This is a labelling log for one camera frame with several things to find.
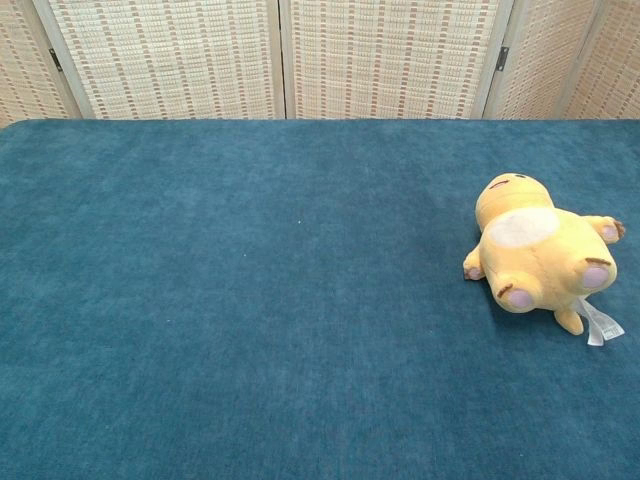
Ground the yellow plush toy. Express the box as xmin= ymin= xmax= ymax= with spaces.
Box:
xmin=462 ymin=172 xmax=627 ymax=347

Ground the blue velvet table cover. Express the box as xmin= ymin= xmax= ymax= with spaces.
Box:
xmin=0 ymin=118 xmax=640 ymax=480

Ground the woven folding screen panel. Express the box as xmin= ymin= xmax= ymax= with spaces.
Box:
xmin=562 ymin=0 xmax=640 ymax=121
xmin=0 ymin=0 xmax=76 ymax=129
xmin=33 ymin=0 xmax=287 ymax=121
xmin=278 ymin=0 xmax=516 ymax=120
xmin=482 ymin=0 xmax=604 ymax=121

